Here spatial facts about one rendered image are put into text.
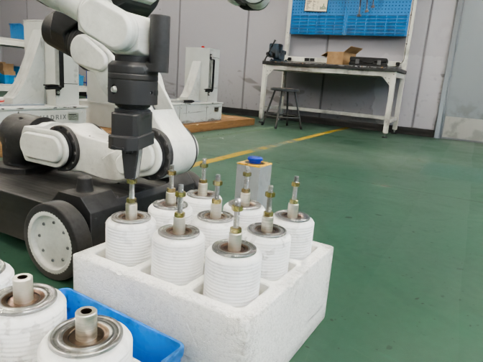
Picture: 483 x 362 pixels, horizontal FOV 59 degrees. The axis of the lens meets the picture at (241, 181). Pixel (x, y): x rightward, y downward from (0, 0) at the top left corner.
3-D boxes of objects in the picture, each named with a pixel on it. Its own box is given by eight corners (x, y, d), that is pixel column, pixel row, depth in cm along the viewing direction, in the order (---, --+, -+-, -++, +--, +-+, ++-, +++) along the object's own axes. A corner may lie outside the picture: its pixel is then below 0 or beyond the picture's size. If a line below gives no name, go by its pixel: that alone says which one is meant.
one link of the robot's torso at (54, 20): (34, 44, 130) (44, -16, 123) (70, 48, 141) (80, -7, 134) (98, 80, 120) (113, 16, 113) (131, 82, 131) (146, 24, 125)
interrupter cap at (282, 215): (268, 218, 91) (268, 215, 91) (283, 210, 97) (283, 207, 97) (302, 226, 87) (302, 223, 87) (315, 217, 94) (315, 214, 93)
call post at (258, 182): (228, 272, 121) (236, 163, 114) (241, 263, 127) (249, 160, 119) (250, 279, 117) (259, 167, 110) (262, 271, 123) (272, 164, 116)
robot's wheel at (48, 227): (24, 269, 113) (21, 196, 109) (41, 263, 118) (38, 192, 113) (77, 291, 105) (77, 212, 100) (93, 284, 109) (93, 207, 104)
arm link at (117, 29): (121, 57, 71) (62, 21, 74) (152, 60, 79) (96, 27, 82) (136, 19, 69) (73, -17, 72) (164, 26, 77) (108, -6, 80)
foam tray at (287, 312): (73, 337, 87) (72, 253, 83) (191, 271, 120) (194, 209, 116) (238, 424, 68) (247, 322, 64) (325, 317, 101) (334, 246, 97)
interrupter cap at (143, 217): (106, 224, 80) (106, 220, 80) (116, 212, 87) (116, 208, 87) (146, 227, 80) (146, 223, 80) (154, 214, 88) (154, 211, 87)
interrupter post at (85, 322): (69, 339, 46) (69, 311, 45) (88, 330, 48) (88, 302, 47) (84, 348, 44) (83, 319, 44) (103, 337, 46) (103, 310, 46)
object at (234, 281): (258, 334, 80) (267, 243, 76) (248, 365, 71) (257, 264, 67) (208, 325, 82) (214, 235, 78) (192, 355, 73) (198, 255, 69)
